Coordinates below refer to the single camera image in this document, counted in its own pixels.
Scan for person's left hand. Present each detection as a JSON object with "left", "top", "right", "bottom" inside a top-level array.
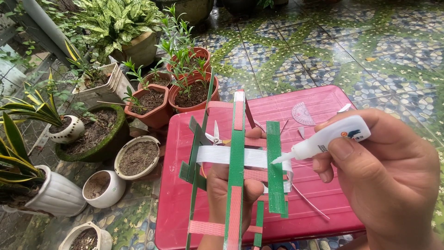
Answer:
[{"left": 206, "top": 127, "right": 265, "bottom": 242}]

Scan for person's right hand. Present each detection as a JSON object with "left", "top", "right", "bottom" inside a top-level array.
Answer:
[{"left": 311, "top": 108, "right": 443, "bottom": 244}]

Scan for woven green pink white straps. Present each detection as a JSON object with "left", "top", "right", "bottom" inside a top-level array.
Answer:
[{"left": 178, "top": 68, "right": 294, "bottom": 250}]

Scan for white glue bottle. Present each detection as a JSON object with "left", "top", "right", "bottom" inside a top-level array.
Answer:
[{"left": 271, "top": 115, "right": 372, "bottom": 165}]

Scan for small silver scissors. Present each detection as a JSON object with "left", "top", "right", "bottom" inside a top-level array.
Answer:
[{"left": 205, "top": 120, "right": 231, "bottom": 146}]

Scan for pink plastic table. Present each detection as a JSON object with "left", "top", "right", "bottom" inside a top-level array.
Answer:
[{"left": 155, "top": 85, "right": 365, "bottom": 250}]

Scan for long thin white strip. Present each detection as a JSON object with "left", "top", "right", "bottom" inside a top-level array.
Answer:
[{"left": 291, "top": 183, "right": 331, "bottom": 221}]

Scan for shallow white pot with soil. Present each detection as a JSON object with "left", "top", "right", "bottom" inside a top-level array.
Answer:
[{"left": 114, "top": 135, "right": 161, "bottom": 181}]

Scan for wide terracotta pot with seedlings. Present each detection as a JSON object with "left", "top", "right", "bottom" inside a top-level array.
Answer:
[{"left": 168, "top": 52, "right": 220, "bottom": 114}]

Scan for square terracotta pot with seedlings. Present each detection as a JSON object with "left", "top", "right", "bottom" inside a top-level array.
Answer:
[{"left": 121, "top": 59, "right": 173, "bottom": 130}]

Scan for clear plastic protractor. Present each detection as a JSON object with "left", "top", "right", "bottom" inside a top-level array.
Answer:
[{"left": 291, "top": 101, "right": 316, "bottom": 126}]

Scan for round white glazed pot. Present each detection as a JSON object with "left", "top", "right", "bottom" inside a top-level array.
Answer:
[{"left": 82, "top": 170, "right": 127, "bottom": 209}]

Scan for small round terracotta pot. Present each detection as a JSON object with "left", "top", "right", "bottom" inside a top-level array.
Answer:
[{"left": 138, "top": 62, "right": 173, "bottom": 91}]

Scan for thin wooden stick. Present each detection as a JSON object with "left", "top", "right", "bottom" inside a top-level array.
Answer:
[{"left": 96, "top": 100, "right": 154, "bottom": 109}]

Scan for mossy round pot with soil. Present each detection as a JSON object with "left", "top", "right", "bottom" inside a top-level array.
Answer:
[{"left": 55, "top": 104, "right": 131, "bottom": 163}]

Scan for cream pot with dark soil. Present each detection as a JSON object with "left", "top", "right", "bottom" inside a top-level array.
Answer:
[{"left": 58, "top": 221, "right": 114, "bottom": 250}]

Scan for round terracotta pot tall shoots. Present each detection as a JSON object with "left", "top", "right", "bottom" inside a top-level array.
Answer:
[{"left": 155, "top": 3, "right": 212, "bottom": 76}]

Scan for stacked white square pots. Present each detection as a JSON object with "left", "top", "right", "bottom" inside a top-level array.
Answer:
[{"left": 72, "top": 62, "right": 135, "bottom": 106}]

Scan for white ribbed pot snake plant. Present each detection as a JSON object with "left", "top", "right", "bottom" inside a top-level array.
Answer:
[{"left": 0, "top": 111, "right": 88, "bottom": 218}]

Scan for white perforated pot snake plant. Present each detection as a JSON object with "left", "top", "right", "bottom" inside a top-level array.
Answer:
[{"left": 0, "top": 68, "right": 86, "bottom": 145}]

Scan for beige pot with variegated plant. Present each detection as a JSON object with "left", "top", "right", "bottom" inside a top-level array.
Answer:
[{"left": 74, "top": 0, "right": 164, "bottom": 69}]

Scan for large dull green pot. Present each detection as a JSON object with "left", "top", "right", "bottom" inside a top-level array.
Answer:
[{"left": 153, "top": 0, "right": 216, "bottom": 27}]

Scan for dark round pot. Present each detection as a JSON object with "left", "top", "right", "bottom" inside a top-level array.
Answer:
[{"left": 222, "top": 0, "right": 275, "bottom": 16}]

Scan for grey plastic pipe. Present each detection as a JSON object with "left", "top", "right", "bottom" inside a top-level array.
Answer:
[{"left": 21, "top": 0, "right": 77, "bottom": 66}]

